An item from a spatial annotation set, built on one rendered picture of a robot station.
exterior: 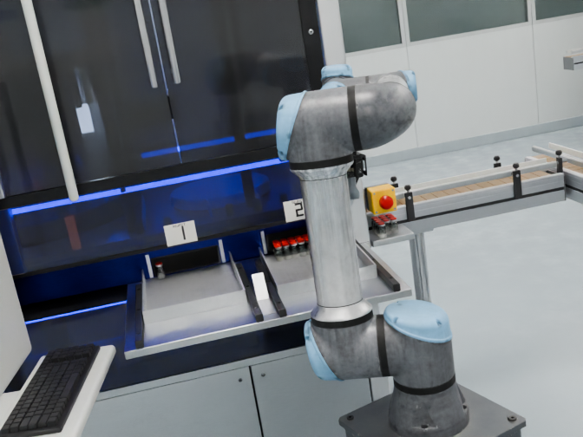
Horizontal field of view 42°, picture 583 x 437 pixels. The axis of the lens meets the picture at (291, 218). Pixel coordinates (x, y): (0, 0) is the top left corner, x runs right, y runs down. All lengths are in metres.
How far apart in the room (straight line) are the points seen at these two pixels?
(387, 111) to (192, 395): 1.27
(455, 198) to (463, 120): 4.92
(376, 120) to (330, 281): 0.30
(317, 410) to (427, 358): 1.05
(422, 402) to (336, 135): 0.51
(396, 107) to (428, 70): 5.81
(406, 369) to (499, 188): 1.16
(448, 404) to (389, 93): 0.57
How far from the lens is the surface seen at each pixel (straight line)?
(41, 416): 1.76
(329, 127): 1.31
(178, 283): 2.17
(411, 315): 1.40
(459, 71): 7.26
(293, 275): 2.06
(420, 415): 1.45
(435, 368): 1.41
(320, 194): 1.34
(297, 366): 2.33
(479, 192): 2.45
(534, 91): 7.60
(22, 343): 2.12
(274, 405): 2.37
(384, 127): 1.32
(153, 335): 1.87
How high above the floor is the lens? 1.59
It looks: 16 degrees down
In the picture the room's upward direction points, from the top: 9 degrees counter-clockwise
